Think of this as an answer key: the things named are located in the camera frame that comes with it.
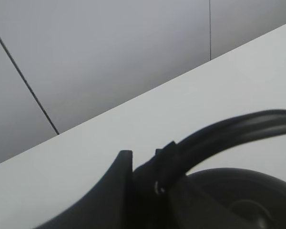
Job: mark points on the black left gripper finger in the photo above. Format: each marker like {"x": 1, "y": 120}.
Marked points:
{"x": 105, "y": 205}

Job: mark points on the black cast iron teapot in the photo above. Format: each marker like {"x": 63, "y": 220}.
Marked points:
{"x": 219, "y": 197}

